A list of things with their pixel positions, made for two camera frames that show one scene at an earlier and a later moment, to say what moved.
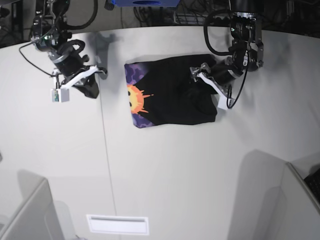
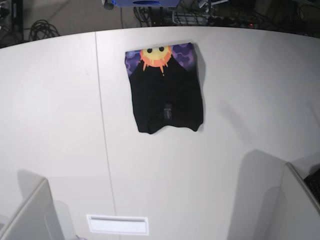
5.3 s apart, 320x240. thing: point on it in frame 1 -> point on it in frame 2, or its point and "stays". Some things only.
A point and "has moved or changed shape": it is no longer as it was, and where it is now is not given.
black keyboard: (313, 181) stays
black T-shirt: (160, 92) has moved or changed shape
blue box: (143, 3) stays
